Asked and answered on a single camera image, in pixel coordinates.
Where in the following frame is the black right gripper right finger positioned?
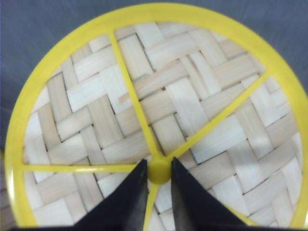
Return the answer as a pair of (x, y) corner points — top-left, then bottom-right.
(171, 156), (246, 229)

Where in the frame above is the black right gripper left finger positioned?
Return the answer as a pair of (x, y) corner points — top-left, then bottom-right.
(72, 159), (148, 229)

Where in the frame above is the steamer basket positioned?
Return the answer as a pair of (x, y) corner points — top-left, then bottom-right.
(0, 150), (16, 231)

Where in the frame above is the woven bamboo steamer lid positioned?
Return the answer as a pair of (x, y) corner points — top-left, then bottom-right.
(5, 3), (308, 231)

